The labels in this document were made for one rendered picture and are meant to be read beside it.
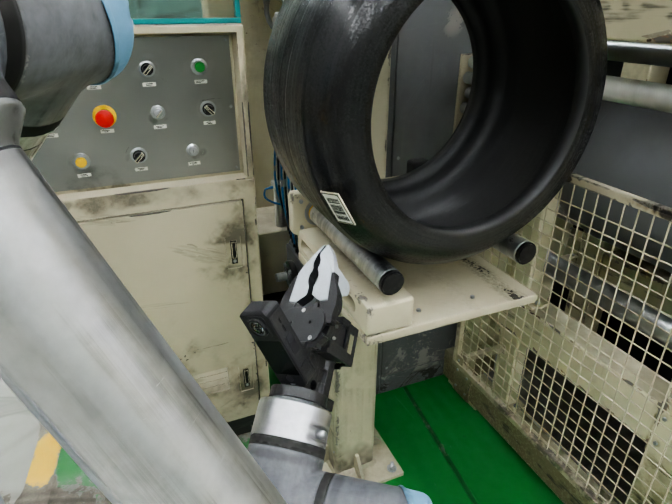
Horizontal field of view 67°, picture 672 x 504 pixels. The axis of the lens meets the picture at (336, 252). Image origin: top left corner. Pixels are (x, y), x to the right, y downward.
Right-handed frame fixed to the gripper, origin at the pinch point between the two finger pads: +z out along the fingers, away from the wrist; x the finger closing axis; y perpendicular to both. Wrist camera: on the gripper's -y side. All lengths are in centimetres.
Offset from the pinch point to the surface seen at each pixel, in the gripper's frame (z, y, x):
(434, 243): 10.6, 18.2, 7.6
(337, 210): 8.3, 2.3, -0.9
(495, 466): -8, 124, -14
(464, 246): 12.7, 23.5, 10.5
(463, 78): 71, 38, 0
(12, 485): -43, 42, -133
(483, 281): 16.1, 43.6, 7.0
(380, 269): 5.7, 16.5, -0.7
